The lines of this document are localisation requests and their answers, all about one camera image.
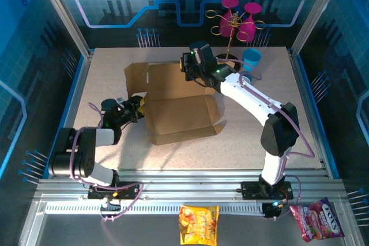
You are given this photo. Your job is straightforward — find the purple candy bag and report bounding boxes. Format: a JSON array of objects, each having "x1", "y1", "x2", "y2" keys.
[{"x1": 289, "y1": 197, "x2": 345, "y2": 243}]

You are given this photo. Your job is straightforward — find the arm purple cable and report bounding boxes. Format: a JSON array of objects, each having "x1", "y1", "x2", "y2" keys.
[
  {"x1": 69, "y1": 101, "x2": 144, "y2": 221},
  {"x1": 216, "y1": 57, "x2": 315, "y2": 221}
]

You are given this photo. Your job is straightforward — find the blue plastic cup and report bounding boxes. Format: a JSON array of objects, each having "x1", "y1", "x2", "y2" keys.
[{"x1": 242, "y1": 48, "x2": 262, "y2": 73}]

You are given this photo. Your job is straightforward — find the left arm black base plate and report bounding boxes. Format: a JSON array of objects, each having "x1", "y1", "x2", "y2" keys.
[{"x1": 88, "y1": 181, "x2": 144, "y2": 200}]

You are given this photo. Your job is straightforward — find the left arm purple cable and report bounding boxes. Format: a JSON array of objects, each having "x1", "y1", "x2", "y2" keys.
[{"x1": 69, "y1": 101, "x2": 144, "y2": 221}]

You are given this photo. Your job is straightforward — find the brown cardboard box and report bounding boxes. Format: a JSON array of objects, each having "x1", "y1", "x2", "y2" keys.
[{"x1": 123, "y1": 61, "x2": 227, "y2": 146}]

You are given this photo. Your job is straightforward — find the yellow snack bag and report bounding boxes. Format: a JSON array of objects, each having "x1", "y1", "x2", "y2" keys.
[{"x1": 178, "y1": 205, "x2": 220, "y2": 246}]

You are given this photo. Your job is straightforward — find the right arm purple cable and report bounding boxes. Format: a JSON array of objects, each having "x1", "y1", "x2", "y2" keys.
[{"x1": 216, "y1": 57, "x2": 315, "y2": 221}]

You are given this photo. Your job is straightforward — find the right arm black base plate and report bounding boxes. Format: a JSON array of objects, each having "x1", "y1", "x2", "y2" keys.
[{"x1": 240, "y1": 181, "x2": 294, "y2": 200}]

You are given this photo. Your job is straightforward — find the aluminium profile frame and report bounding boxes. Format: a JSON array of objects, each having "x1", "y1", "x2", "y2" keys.
[{"x1": 17, "y1": 0, "x2": 364, "y2": 246}]

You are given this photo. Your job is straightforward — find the gold wire glass rack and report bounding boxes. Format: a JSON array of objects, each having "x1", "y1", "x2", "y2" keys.
[{"x1": 205, "y1": 9, "x2": 266, "y2": 71}]

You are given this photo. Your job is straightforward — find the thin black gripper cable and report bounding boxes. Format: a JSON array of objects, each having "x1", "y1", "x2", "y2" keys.
[{"x1": 186, "y1": 70, "x2": 216, "y2": 88}]

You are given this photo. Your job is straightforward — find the slotted white cable duct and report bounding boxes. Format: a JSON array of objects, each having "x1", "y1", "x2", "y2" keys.
[{"x1": 44, "y1": 204, "x2": 265, "y2": 215}]

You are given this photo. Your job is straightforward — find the pink plastic wine glass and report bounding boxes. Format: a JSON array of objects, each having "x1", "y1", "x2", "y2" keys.
[
  {"x1": 236, "y1": 2, "x2": 263, "y2": 43},
  {"x1": 219, "y1": 0, "x2": 240, "y2": 38}
]

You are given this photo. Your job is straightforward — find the black controller box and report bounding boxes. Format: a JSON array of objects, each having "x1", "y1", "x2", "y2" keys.
[{"x1": 262, "y1": 201, "x2": 283, "y2": 219}]

